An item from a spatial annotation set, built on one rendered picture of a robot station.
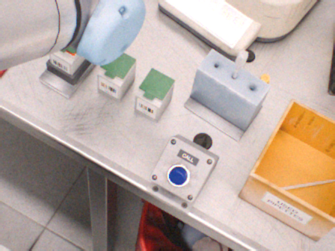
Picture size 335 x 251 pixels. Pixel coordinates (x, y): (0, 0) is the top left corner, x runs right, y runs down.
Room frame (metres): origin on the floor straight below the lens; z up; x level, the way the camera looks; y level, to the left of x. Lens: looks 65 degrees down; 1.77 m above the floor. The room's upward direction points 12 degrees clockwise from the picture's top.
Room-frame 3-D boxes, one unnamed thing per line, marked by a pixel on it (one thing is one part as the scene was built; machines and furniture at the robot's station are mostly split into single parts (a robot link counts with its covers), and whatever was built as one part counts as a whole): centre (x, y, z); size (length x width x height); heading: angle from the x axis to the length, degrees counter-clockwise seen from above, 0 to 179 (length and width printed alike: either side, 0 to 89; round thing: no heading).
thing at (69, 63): (0.47, 0.16, 0.92); 0.05 x 0.04 x 0.06; 160
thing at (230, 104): (0.46, -0.08, 0.92); 0.10 x 0.07 x 0.10; 66
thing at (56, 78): (0.47, 0.16, 0.89); 0.09 x 0.05 x 0.04; 159
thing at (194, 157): (0.35, -0.04, 0.92); 0.13 x 0.07 x 0.08; 161
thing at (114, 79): (0.46, 0.09, 0.91); 0.05 x 0.04 x 0.07; 161
